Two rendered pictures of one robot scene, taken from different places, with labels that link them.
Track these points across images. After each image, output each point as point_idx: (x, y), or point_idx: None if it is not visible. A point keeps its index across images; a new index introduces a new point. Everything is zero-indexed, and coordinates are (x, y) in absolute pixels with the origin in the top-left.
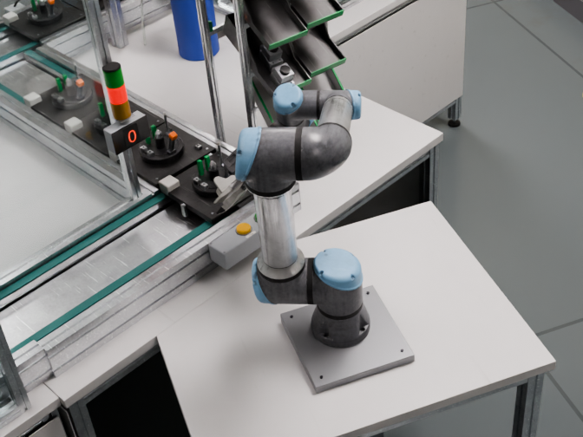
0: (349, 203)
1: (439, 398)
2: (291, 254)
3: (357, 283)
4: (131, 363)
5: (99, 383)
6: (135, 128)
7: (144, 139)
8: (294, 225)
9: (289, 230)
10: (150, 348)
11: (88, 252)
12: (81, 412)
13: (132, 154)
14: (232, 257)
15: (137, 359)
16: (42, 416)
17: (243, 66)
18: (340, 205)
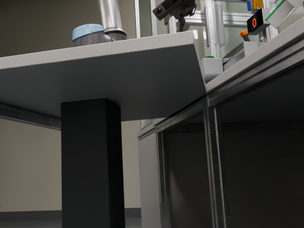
0: (243, 63)
1: None
2: (100, 25)
3: (72, 38)
4: (164, 123)
5: (157, 122)
6: (255, 17)
7: (259, 25)
8: (101, 5)
9: (97, 6)
10: (165, 117)
11: None
12: (156, 135)
13: (267, 41)
14: None
15: (165, 123)
16: (154, 126)
17: None
18: (236, 63)
